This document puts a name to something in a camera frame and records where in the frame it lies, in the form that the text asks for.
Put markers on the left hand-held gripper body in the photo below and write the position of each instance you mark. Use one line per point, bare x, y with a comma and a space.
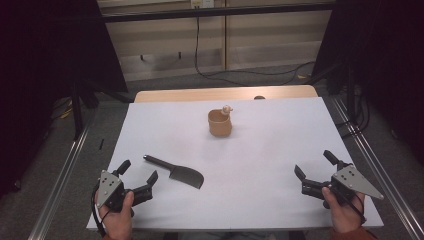
111, 195

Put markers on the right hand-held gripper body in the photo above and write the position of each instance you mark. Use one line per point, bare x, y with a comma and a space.
353, 181

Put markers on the brown cup with small figure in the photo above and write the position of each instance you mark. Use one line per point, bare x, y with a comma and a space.
220, 128

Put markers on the person's left hand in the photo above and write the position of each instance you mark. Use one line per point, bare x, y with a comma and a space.
116, 225

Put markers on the person's right hand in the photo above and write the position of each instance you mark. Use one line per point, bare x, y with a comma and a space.
345, 216

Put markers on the small black stick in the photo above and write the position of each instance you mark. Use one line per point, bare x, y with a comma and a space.
101, 144

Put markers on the white table sheet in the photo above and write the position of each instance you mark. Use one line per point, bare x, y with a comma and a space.
266, 150

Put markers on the black stand leg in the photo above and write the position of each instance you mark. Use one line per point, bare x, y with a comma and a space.
77, 113

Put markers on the yellow tape piece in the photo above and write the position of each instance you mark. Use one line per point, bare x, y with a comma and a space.
301, 76

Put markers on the black curtain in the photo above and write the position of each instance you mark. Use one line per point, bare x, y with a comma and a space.
390, 66
40, 66

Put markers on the black horizontal bar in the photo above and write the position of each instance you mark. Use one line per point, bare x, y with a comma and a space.
216, 12

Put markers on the metal floor rail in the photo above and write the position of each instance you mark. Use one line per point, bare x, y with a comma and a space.
393, 186
60, 180

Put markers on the white wall socket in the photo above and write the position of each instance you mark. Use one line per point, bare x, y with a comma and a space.
202, 3

